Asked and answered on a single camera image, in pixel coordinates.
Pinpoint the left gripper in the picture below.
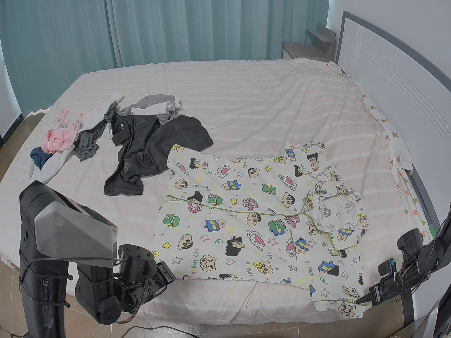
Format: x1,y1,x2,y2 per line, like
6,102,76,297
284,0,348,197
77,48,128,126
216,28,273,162
145,260,177,296

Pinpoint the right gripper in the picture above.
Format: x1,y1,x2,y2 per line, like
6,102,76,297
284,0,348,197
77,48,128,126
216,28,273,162
369,275,406,308

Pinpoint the white printed pyjama top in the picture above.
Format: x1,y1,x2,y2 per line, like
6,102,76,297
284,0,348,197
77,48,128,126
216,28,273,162
154,140,369,320

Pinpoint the black polo shirt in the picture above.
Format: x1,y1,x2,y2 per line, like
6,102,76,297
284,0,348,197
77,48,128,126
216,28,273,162
103,113,215,197

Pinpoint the dark grey garment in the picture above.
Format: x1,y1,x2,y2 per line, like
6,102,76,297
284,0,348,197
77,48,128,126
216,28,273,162
73,118,107,162

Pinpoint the pink garment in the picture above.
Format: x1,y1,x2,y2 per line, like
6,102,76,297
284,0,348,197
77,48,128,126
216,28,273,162
39,109,89,155

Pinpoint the grey and white garment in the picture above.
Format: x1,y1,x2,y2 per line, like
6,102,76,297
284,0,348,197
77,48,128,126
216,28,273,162
118,94,184,127

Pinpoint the dark blue garment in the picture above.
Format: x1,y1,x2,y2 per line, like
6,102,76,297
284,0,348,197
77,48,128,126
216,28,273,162
30,147,54,170

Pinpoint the bed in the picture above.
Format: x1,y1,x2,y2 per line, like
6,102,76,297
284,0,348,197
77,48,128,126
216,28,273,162
0,11,451,330

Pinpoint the grey bedside table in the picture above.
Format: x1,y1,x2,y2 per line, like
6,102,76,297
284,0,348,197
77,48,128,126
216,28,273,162
283,22,336,62

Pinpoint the blue-green curtain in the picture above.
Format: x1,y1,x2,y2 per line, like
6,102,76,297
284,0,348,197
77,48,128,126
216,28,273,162
0,0,332,119

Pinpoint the black cable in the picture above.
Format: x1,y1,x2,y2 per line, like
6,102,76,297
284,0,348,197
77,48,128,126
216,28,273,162
116,321,200,338

